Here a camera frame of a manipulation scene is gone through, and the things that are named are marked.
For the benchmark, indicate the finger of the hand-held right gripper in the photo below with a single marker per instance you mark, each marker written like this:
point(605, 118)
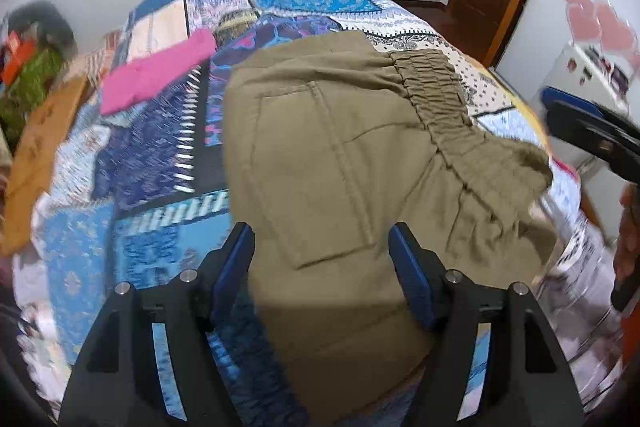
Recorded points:
point(570, 98)
point(600, 142)

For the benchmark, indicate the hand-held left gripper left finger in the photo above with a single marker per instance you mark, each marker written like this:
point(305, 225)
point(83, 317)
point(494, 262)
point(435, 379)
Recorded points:
point(232, 272)

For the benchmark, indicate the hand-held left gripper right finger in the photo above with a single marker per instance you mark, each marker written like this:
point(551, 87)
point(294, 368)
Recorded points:
point(412, 277)

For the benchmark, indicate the khaki pants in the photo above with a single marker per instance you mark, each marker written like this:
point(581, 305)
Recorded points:
point(350, 132)

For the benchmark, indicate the person's right hand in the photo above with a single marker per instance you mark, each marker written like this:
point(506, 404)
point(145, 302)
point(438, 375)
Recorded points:
point(631, 232)

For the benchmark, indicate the white cabinet with stickers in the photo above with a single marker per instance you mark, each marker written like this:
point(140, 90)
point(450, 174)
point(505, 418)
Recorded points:
point(575, 72)

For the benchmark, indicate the blue patchwork bedspread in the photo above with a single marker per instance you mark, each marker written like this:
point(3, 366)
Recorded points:
point(150, 167)

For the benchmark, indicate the white bed sheet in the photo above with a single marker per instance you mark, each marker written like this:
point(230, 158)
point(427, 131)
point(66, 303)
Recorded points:
point(35, 287)

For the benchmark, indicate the pink folded cloth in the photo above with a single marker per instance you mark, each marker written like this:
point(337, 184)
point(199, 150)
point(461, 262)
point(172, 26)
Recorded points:
point(150, 77)

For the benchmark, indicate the wooden lap desk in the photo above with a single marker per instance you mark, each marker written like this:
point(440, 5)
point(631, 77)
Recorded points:
point(35, 157)

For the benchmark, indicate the orange box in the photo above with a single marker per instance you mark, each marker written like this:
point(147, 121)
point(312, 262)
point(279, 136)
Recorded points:
point(12, 57)

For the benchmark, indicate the grey plush pillow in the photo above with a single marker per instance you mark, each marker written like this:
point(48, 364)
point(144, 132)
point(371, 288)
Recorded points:
point(45, 19)

